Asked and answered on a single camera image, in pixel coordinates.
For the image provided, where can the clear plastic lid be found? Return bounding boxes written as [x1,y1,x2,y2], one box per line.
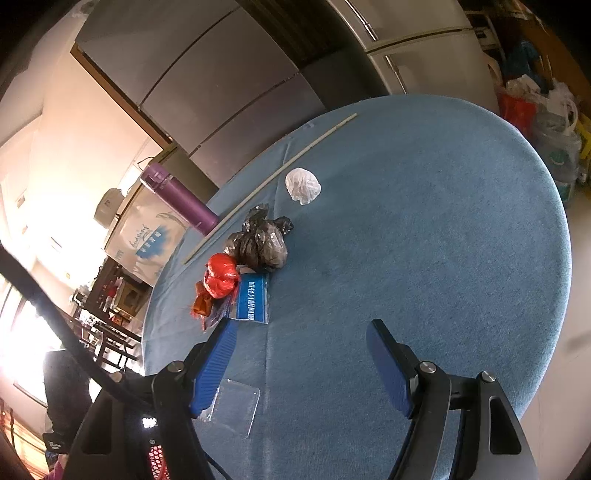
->
[198,379,262,439]

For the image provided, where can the orange snack wrapper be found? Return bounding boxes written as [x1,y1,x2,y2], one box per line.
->
[190,281,214,318]

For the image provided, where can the blue printed paper box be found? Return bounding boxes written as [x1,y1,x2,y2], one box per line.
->
[229,273,269,325]

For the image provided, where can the red plastic trash bag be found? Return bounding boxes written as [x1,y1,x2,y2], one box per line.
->
[202,253,240,299]

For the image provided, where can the black plastic trash bag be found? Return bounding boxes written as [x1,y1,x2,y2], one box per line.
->
[223,204,294,272]

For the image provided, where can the white paper ball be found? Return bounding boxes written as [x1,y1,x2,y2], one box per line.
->
[284,168,322,205]

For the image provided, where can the red plastic trash basket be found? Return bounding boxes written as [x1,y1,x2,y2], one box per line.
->
[148,441,170,480]

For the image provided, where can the dark wooden chair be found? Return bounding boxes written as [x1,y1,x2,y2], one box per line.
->
[67,308,141,370]

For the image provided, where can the dark wooden dining table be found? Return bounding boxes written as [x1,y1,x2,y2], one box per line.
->
[82,257,152,326]

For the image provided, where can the blue round tablecloth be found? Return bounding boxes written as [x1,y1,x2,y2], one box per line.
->
[142,95,571,479]

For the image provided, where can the white chest freezer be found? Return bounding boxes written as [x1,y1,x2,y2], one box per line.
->
[104,180,189,287]

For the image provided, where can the purple thermos bottle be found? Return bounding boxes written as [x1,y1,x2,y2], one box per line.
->
[140,163,218,235]

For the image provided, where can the white rice cooker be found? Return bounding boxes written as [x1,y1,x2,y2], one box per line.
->
[93,188,124,228]

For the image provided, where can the long white stick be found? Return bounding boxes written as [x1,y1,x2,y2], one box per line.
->
[183,112,359,265]

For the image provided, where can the large clear water jug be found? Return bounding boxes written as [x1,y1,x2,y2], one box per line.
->
[531,112,581,204]

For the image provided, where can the pile of plastic bags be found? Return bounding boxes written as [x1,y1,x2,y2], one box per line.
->
[495,74,579,139]

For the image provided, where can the grey cabinet wardrobe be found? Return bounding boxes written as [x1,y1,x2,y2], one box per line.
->
[70,0,329,188]

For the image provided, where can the silver refrigerator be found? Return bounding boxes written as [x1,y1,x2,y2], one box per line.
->
[329,0,499,113]

